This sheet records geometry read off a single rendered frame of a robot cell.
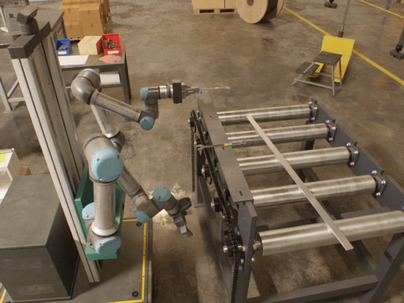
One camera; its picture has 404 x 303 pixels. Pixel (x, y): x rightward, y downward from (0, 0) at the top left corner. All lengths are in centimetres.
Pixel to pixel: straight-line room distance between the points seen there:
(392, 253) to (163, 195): 137
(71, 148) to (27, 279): 76
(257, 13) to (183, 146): 511
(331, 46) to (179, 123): 352
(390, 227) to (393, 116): 320
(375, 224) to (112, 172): 130
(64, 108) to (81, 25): 557
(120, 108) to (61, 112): 30
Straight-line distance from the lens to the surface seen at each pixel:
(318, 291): 222
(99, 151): 126
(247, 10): 846
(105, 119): 204
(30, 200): 211
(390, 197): 217
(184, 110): 444
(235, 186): 148
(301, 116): 272
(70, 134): 181
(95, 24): 722
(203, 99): 216
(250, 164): 205
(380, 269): 236
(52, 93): 171
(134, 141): 388
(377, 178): 218
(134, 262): 229
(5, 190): 311
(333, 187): 200
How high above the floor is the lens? 216
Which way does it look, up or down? 36 degrees down
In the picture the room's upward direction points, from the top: straight up
